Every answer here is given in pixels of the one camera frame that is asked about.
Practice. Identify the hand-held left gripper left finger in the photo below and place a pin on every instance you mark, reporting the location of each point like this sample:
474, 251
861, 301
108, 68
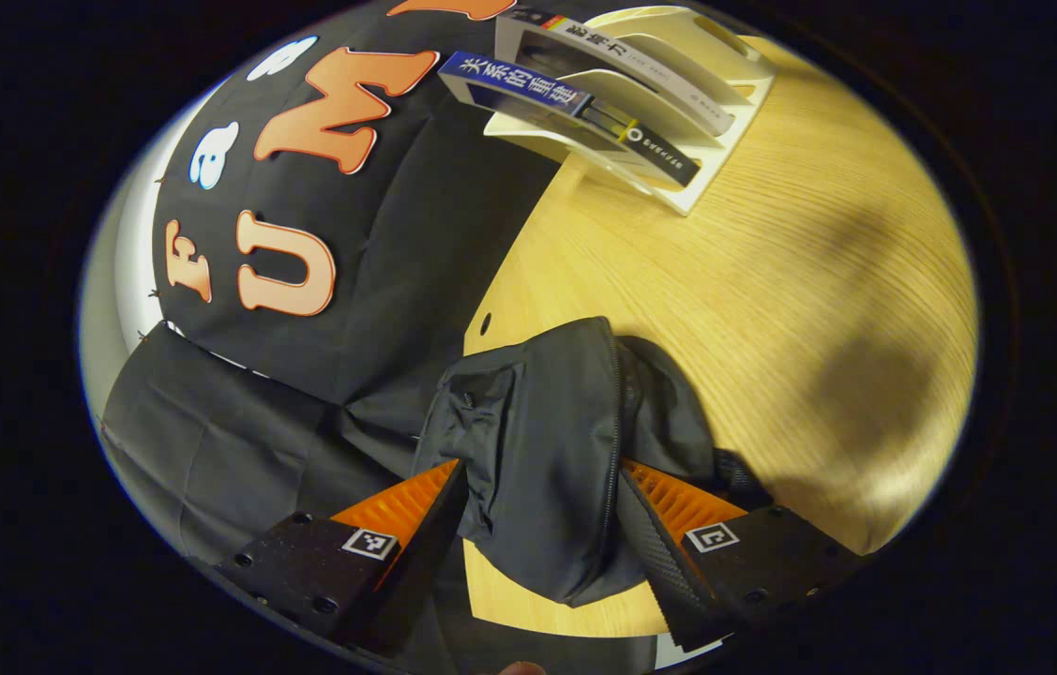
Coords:
425, 553

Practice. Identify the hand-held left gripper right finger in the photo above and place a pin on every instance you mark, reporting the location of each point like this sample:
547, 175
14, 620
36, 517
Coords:
655, 562

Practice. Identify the black schoolbag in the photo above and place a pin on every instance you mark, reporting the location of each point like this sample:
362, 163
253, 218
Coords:
547, 441

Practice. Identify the white bookshelf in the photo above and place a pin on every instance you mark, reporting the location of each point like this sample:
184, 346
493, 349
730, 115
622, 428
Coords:
725, 112

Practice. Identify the blue cover book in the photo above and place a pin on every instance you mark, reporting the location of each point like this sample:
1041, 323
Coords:
528, 89

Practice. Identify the white portrait cover book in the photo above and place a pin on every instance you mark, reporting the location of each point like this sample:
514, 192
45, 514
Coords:
659, 80

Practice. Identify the black backdrop cloth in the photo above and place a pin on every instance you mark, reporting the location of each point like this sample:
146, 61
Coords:
397, 281

